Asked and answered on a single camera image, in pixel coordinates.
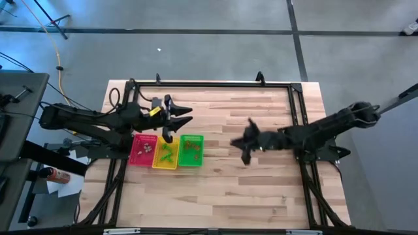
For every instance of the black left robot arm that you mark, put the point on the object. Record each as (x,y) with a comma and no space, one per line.
(81,119)

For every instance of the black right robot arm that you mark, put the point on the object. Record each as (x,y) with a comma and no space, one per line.
(326,129)

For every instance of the black aluminium table frame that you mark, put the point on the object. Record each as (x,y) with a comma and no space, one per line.
(212,85)

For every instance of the dark grey metal stand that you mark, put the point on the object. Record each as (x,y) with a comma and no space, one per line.
(408,91)

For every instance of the green plastic basket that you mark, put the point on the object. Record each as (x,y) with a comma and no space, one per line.
(186,160)

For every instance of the large grey board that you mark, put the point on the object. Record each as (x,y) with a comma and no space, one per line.
(392,169)

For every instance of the yellow plastic basket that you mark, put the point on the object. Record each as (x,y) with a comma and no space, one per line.
(174,163)

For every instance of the person's shoe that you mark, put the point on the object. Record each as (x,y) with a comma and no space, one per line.
(411,29)

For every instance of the black caster wheel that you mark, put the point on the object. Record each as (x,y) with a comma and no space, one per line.
(32,221)

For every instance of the silver metal bracket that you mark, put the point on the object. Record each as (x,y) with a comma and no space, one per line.
(121,231)
(303,232)

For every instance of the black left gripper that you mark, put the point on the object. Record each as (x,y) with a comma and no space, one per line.
(150,120)

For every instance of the orange spray can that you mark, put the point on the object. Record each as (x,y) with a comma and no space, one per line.
(57,176)

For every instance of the black clamp tool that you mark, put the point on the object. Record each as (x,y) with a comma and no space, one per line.
(6,99)

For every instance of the yellow tag label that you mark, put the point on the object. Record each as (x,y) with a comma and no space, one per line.
(154,111)

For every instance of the red plastic basket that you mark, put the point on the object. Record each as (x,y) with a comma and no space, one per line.
(135,143)

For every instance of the green plastic decoration piece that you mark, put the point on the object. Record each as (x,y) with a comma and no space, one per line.
(164,159)
(167,147)
(170,159)

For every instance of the black support beam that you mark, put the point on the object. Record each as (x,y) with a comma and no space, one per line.
(49,156)

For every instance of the grey side table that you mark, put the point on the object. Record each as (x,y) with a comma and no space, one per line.
(23,114)

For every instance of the white paper sheets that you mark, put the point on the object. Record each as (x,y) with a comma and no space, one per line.
(70,187)

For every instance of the black tripod stand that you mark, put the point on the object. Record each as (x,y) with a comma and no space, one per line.
(54,23)

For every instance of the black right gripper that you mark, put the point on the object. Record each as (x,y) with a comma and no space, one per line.
(261,140)

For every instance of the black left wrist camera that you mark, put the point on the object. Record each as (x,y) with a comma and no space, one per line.
(156,102)

